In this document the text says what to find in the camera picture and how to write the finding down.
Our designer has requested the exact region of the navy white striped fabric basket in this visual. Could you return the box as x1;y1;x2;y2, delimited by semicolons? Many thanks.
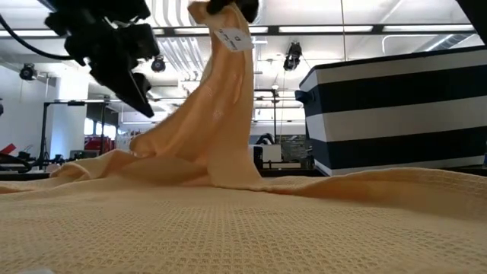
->
294;46;487;177

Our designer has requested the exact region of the red background equipment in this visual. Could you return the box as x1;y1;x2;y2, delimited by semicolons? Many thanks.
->
84;135;115;153

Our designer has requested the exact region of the yellow towel with white tags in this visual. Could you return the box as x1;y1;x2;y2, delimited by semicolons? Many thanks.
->
0;1;487;274

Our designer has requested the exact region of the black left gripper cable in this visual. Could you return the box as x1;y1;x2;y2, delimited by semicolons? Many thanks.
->
0;14;75;61

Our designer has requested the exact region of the black overhead frame bar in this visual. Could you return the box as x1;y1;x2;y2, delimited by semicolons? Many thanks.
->
0;23;476;39

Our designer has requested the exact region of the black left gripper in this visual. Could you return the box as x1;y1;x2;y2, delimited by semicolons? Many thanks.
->
37;0;161;118

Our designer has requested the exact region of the black background workstation frame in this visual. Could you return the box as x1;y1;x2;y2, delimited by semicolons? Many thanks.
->
253;88;279;144
37;99;112;170

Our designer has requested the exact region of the black ceiling-mounted camera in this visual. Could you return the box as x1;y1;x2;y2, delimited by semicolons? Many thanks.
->
19;62;38;81
282;41;304;72
150;55;167;74

